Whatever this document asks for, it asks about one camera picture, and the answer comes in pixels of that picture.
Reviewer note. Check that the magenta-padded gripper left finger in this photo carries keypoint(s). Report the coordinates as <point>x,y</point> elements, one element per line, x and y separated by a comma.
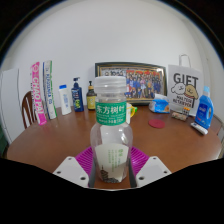
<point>70,170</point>

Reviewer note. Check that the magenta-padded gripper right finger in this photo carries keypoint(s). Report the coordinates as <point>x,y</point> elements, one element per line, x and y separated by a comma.
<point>153,170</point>

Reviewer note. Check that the clear green-label drink bottle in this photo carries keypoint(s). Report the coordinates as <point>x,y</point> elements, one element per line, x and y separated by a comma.
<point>111,133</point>

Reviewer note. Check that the flat round red coaster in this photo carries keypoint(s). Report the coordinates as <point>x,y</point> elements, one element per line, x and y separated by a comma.
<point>156,123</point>

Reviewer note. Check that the small floral patterned box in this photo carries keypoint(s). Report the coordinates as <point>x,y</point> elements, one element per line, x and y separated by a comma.
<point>179,116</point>

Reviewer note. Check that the white remote control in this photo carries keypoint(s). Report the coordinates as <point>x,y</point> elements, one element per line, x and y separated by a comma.
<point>199,128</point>

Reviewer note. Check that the blue tissue pack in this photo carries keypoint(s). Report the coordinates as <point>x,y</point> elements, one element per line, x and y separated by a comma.
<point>160,106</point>

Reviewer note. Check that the colourful puzzle cube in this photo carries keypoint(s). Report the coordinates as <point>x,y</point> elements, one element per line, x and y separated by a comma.
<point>186,110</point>

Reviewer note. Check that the white lotion bottle blue cap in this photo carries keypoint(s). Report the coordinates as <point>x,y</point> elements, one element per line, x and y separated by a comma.
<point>65,101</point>

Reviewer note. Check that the dark blue pump bottle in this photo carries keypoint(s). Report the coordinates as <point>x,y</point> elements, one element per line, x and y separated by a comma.
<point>77,98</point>

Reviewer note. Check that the amber pump bottle yellow label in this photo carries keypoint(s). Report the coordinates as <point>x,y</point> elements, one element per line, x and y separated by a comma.
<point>91,100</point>

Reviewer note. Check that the dark wooden chair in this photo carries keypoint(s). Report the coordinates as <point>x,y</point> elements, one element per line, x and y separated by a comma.
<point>27,110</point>

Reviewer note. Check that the blue detergent bottle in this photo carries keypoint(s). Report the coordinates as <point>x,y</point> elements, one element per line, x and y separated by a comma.
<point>204,111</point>

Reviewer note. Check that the pink and white long box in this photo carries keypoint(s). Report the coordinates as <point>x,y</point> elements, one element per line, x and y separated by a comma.
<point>38,95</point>

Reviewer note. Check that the green and white long box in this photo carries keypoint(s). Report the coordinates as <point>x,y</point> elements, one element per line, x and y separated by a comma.
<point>49,90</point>

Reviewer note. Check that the framed group photo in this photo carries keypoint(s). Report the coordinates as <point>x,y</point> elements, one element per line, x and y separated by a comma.
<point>143,83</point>

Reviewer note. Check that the white printed paper gift bag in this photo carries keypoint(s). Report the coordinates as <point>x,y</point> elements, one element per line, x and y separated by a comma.
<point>185,88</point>

